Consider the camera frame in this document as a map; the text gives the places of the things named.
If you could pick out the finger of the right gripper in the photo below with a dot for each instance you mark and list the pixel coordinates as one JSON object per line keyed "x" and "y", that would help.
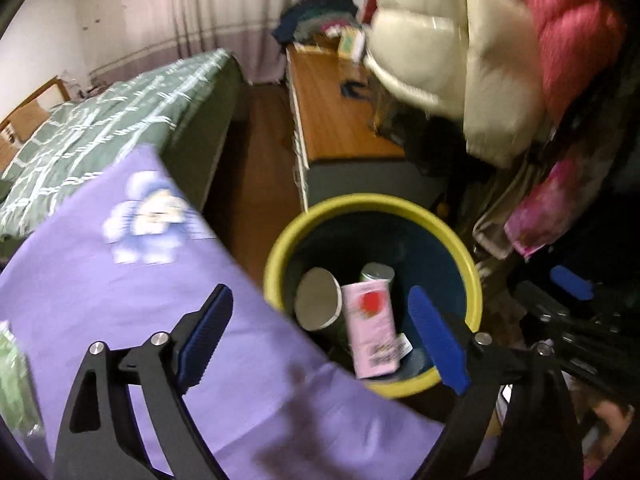
{"x": 572, "y": 283}

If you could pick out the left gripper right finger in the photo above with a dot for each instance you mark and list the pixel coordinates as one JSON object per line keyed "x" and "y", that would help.
{"x": 539, "y": 437}

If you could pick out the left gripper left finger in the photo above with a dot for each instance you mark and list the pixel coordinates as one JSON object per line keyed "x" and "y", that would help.
{"x": 99, "y": 437}

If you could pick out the green wet wipes pack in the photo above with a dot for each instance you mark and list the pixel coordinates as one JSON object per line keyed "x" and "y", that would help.
{"x": 19, "y": 408}

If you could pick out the pink carton box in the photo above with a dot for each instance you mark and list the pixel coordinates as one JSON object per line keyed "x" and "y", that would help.
{"x": 371, "y": 328}

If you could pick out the yellow rimmed trash bin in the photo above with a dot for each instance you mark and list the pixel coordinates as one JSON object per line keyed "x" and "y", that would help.
{"x": 344, "y": 234}

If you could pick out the purple floral table cloth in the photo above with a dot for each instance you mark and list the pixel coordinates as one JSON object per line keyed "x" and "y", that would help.
{"x": 125, "y": 258}

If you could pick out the metal can in bin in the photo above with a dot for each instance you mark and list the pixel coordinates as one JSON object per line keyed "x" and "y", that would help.
{"x": 374, "y": 271}

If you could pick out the red puffer jacket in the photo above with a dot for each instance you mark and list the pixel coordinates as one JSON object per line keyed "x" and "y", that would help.
{"x": 576, "y": 40}

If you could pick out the wooden desk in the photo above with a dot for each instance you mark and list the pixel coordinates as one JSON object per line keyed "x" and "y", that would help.
{"x": 337, "y": 153}

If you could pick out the white puffer jacket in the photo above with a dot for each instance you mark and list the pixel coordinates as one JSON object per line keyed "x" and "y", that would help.
{"x": 475, "y": 62}

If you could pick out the brown left pillow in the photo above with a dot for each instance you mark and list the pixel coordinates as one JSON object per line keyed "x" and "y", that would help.
{"x": 27, "y": 120}

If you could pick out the green plaid bed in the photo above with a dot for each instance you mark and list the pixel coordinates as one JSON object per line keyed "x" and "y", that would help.
{"x": 183, "y": 110}

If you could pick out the wooden bed headboard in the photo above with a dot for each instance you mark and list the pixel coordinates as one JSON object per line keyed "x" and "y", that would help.
{"x": 54, "y": 84}

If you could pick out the pile of clothes on desk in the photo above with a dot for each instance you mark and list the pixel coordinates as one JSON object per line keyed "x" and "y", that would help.
{"x": 308, "y": 18}

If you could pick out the pink white curtain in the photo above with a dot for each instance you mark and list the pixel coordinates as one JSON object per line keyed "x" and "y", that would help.
{"x": 123, "y": 38}

